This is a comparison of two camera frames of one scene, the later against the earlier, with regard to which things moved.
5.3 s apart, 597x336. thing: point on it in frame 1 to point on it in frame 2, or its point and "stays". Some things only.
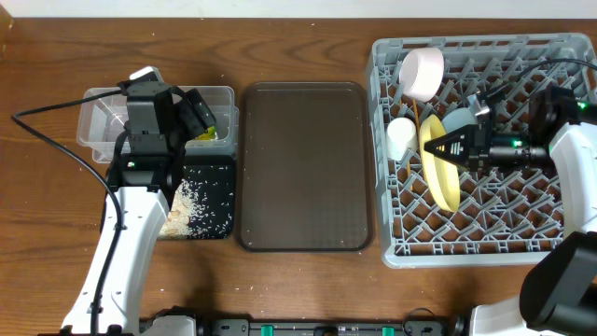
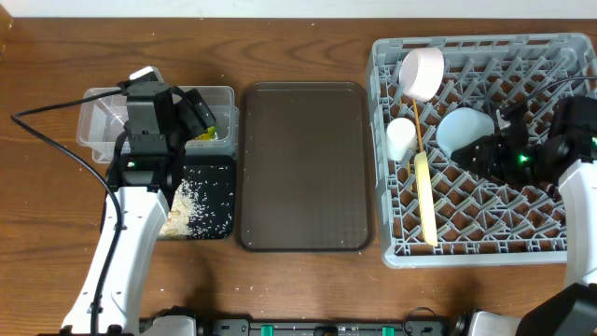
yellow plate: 441,171 to 426,198
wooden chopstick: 417,118 stays
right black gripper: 475,147 to 487,161
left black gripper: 185,109 stays
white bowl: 421,73 stays
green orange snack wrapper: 209,135 stays
